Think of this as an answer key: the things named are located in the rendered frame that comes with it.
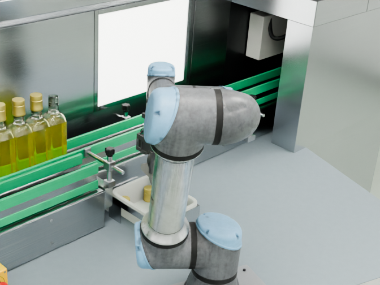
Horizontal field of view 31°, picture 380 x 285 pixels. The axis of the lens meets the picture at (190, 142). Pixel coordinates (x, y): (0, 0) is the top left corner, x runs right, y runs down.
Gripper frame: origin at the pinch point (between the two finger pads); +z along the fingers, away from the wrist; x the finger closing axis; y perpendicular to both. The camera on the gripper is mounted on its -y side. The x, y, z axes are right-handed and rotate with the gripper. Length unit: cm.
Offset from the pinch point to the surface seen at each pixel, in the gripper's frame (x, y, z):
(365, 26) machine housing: -111, 4, -25
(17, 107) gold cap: 30.3, 25.4, -22.6
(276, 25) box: -96, 34, -21
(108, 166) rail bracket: 10.7, 10.8, -3.9
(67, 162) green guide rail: 18.0, 20.4, -3.8
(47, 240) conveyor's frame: 32.0, 11.2, 12.3
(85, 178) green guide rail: 17.1, 13.3, -1.2
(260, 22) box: -87, 35, -23
